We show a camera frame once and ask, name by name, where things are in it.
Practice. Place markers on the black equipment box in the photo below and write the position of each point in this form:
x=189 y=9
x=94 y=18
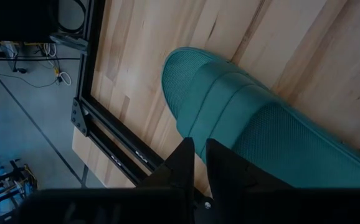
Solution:
x=18 y=18

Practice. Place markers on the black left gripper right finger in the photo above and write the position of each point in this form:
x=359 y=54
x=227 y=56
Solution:
x=230 y=174

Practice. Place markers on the black corner bracket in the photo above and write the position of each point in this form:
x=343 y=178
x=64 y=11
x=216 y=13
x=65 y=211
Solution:
x=79 y=116

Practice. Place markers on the black aluminium table frame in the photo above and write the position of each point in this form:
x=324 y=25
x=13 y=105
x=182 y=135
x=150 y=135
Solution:
x=114 y=130

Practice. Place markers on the teal rubber slide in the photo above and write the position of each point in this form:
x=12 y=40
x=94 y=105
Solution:
x=261 y=130

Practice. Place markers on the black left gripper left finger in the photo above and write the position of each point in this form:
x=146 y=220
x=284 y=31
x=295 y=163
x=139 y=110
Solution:
x=180 y=168

